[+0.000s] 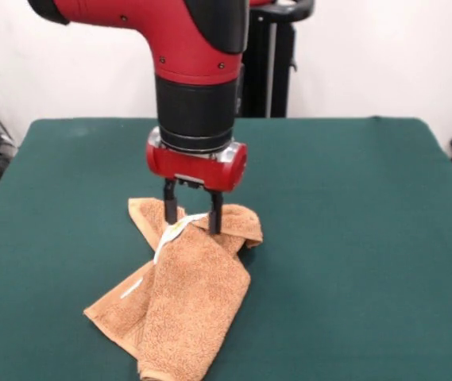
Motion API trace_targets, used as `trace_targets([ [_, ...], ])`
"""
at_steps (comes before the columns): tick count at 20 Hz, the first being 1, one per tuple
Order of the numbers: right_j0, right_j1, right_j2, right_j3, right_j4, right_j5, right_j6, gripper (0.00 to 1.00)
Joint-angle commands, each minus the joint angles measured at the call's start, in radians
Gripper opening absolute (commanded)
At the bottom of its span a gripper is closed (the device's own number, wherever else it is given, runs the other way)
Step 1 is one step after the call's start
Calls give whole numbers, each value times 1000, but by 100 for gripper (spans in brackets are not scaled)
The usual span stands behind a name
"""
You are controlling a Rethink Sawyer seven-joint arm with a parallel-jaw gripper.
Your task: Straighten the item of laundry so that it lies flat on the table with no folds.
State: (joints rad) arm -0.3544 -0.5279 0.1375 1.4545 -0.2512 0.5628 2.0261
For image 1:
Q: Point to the tan terry towel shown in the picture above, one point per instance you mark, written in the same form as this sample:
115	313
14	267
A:
186	301

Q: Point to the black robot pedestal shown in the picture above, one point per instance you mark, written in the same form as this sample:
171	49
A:
269	79

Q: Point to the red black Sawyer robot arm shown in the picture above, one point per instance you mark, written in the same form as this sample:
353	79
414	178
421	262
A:
194	71

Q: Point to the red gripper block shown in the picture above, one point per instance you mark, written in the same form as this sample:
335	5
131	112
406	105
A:
198	168

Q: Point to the dark green table cloth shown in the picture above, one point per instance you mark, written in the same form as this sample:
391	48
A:
329	258

